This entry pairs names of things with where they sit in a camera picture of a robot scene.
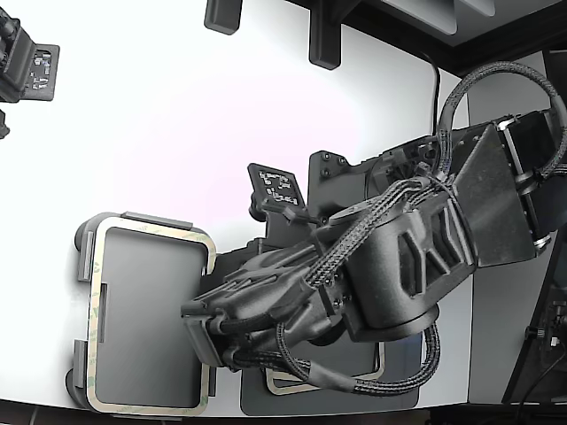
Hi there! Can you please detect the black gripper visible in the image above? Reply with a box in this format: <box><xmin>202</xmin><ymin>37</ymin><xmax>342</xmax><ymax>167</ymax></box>
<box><xmin>180</xmin><ymin>241</ymin><xmax>356</xmax><ymax>368</ymax></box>

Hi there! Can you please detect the beige adhesive rectangular frame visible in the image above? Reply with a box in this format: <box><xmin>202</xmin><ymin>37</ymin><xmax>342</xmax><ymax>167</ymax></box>
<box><xmin>86</xmin><ymin>215</ymin><xmax>217</xmax><ymax>416</ymax></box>
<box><xmin>264</xmin><ymin>340</ymin><xmax>385</xmax><ymax>396</ymax></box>

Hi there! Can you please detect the light gray plastic box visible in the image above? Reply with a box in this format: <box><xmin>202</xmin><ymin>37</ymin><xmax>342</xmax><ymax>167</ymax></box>
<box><xmin>65</xmin><ymin>211</ymin><xmax>218</xmax><ymax>421</ymax></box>

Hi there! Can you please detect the dark gray foam mat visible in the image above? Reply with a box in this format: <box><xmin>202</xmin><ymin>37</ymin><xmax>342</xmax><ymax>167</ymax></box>
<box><xmin>239</xmin><ymin>329</ymin><xmax>423</xmax><ymax>417</ymax></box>

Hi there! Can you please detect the black stand structure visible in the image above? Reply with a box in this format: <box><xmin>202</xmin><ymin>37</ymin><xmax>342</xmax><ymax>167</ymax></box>
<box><xmin>502</xmin><ymin>229</ymin><xmax>567</xmax><ymax>405</ymax></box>

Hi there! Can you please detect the gray panel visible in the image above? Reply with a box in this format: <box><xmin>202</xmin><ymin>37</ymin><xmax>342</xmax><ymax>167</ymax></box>
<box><xmin>383</xmin><ymin>0</ymin><xmax>460</xmax><ymax>37</ymax></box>

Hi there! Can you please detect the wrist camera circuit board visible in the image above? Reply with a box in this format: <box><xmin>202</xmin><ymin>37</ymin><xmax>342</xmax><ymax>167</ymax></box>
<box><xmin>246</xmin><ymin>162</ymin><xmax>307</xmax><ymax>222</ymax></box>

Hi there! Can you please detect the short black braided cable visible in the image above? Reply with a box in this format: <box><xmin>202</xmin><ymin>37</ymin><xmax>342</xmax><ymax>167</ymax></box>
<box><xmin>221</xmin><ymin>321</ymin><xmax>443</xmax><ymax>397</ymax></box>

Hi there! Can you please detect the black braided cable bundle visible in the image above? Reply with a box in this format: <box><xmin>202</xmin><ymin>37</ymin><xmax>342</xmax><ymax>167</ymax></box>
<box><xmin>304</xmin><ymin>175</ymin><xmax>449</xmax><ymax>290</ymax></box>

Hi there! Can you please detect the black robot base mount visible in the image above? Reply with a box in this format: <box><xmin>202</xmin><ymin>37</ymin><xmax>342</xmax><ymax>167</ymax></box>
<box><xmin>307</xmin><ymin>136</ymin><xmax>444</xmax><ymax>249</ymax></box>

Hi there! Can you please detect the long black mounting bracket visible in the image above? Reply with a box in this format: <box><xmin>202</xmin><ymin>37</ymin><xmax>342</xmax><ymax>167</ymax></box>
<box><xmin>308</xmin><ymin>0</ymin><xmax>343</xmax><ymax>71</ymax></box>

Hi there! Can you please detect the short black mounting bracket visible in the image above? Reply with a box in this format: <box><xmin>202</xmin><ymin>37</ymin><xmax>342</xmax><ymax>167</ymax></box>
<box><xmin>203</xmin><ymin>0</ymin><xmax>244</xmax><ymax>35</ymax></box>

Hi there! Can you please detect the thin black cable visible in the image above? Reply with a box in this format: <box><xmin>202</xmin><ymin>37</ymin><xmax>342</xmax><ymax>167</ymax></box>
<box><xmin>418</xmin><ymin>49</ymin><xmax>443</xmax><ymax>138</ymax></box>

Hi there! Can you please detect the black camera with circuit board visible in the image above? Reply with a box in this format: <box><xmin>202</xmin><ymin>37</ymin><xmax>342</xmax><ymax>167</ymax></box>
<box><xmin>0</xmin><ymin>0</ymin><xmax>61</xmax><ymax>105</ymax></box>

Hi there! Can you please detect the long black braided cable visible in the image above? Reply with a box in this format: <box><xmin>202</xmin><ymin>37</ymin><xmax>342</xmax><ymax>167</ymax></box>
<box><xmin>435</xmin><ymin>60</ymin><xmax>567</xmax><ymax>179</ymax></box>

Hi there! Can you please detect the black shelf frame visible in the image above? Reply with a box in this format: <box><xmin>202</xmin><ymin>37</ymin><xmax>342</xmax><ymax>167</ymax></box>
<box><xmin>283</xmin><ymin>0</ymin><xmax>567</xmax><ymax>81</ymax></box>

